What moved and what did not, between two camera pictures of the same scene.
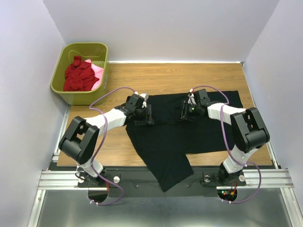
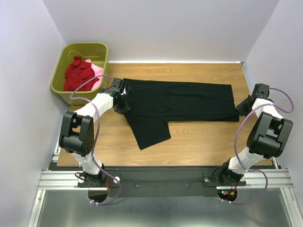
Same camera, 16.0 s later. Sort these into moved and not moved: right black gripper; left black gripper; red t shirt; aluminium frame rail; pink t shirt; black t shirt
Moved: black t shirt; right black gripper; left black gripper
Not moved: pink t shirt; aluminium frame rail; red t shirt
